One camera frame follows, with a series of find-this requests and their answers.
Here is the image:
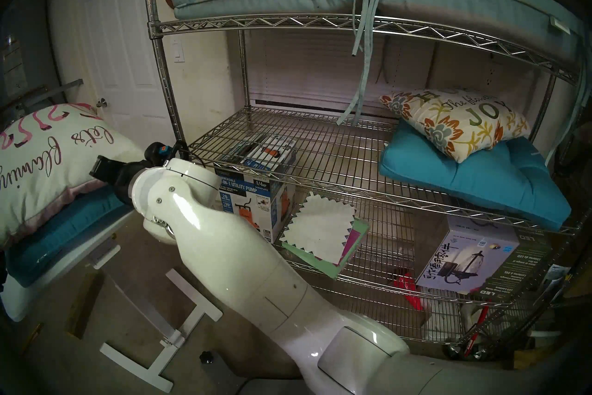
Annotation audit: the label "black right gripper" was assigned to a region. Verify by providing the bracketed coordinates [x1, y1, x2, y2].
[89, 156, 153, 205]

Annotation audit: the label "white pink script pillow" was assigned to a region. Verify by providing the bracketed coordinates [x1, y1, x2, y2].
[0, 103, 146, 247]

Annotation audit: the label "floral print throw pillow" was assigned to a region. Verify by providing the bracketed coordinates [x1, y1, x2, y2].
[379, 89, 530, 163]

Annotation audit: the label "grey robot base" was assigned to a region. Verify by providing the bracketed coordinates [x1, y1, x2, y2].
[203, 352, 324, 395]

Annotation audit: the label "teal seat cushion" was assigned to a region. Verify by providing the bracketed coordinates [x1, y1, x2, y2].
[5, 188, 135, 288]
[379, 119, 572, 231]

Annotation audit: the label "wooden board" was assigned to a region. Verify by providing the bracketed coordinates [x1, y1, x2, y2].
[67, 271, 105, 339]

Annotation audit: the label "white panel door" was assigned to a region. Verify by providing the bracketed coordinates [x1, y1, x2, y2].
[74, 0, 185, 145]

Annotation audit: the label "utility pump cardboard box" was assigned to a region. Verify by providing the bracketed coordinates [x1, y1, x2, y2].
[217, 135, 296, 244]

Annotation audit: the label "white rolling side table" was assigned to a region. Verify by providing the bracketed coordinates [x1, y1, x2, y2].
[0, 209, 223, 392]

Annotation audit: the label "white zigzag edged envelope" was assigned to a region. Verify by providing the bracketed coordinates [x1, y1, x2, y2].
[281, 192, 358, 266]

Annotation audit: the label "magenta paper sheet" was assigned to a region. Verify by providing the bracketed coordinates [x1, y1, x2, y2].
[340, 221, 366, 267]

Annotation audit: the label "zigzag-edged paper sheets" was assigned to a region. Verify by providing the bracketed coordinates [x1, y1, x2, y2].
[281, 218, 370, 280]

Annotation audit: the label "red plastic item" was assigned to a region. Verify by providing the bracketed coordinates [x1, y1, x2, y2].
[393, 273, 424, 310]

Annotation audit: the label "lamp picture cardboard box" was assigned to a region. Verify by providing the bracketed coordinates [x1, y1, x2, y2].
[415, 214, 551, 296]

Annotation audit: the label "white crumpled bag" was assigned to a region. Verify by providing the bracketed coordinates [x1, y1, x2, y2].
[423, 302, 463, 341]

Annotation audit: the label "grey metal frame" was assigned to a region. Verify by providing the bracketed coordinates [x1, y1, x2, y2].
[0, 0, 84, 115]

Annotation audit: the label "chrome wire shelf rack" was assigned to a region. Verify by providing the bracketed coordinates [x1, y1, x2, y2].
[141, 0, 592, 360]

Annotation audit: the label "red handled tool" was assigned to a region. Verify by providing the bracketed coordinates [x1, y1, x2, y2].
[456, 304, 491, 348]

